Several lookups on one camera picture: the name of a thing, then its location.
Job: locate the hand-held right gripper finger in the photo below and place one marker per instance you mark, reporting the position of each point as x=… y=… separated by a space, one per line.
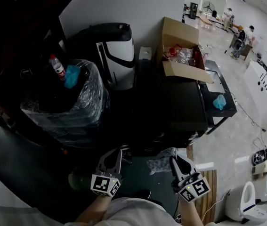
x=187 y=167
x=176 y=171

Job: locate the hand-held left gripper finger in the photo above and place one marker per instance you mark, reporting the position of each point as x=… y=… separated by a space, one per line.
x=103 y=160
x=119 y=163

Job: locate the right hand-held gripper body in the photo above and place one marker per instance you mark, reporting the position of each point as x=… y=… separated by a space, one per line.
x=195 y=189

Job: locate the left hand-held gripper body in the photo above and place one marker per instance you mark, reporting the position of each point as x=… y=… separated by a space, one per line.
x=102 y=185

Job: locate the white blue checked clothes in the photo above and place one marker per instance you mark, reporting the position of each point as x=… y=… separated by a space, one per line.
x=161 y=162

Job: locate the green laundry basket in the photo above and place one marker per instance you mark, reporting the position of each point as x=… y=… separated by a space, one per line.
x=79 y=180

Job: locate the dark grey washing machine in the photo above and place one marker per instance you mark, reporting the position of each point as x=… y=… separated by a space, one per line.
x=171 y=107

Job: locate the person's right forearm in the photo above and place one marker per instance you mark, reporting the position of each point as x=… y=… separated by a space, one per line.
x=191 y=213

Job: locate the person's left forearm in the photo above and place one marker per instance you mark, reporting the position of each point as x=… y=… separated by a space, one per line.
x=95 y=208

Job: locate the wooden slat platform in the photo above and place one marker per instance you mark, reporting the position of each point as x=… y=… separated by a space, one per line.
x=207 y=196

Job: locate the brown wooden board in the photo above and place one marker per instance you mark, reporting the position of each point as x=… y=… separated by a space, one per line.
x=190 y=153

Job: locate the person's black shoe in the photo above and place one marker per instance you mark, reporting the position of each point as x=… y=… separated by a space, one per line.
x=139 y=194

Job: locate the white smart toilet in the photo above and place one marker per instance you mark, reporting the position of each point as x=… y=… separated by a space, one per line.
x=234 y=204

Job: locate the person's white shirt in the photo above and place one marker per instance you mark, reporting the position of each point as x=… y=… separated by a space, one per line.
x=135 y=213

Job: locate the plastic-wrapped black appliance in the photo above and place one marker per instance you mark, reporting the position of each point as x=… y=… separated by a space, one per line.
x=76 y=116

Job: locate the black sink table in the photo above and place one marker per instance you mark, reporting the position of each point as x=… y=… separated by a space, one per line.
x=227 y=112

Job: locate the small white bin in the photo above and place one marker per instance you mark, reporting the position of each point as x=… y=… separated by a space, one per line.
x=261 y=168

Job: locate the black round device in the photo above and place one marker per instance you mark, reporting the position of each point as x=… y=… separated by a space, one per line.
x=260 y=155

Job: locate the steel sink basin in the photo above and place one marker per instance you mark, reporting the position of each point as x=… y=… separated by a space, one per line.
x=214 y=81

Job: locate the red label water bottle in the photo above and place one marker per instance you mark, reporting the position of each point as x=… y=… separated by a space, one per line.
x=57 y=67

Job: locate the white bathtub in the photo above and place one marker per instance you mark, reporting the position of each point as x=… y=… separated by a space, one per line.
x=260 y=88

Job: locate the black white appliance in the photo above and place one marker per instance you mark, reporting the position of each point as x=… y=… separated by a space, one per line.
x=119 y=50

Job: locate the clear plastic packaging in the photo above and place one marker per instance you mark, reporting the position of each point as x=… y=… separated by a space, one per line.
x=183 y=55

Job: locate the small white box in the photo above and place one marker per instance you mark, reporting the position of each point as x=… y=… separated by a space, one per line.
x=145 y=53

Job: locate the red plastic item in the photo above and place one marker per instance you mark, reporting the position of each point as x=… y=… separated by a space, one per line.
x=171 y=50

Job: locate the brown wooden desk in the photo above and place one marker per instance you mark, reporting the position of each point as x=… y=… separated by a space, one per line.
x=246 y=52

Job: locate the large open cardboard box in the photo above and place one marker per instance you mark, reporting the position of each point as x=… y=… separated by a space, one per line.
x=178 y=29

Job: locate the black cabinet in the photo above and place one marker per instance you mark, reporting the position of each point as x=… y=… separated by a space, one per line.
x=193 y=10

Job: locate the black standing fan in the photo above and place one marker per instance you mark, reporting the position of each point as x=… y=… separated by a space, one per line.
x=209 y=8

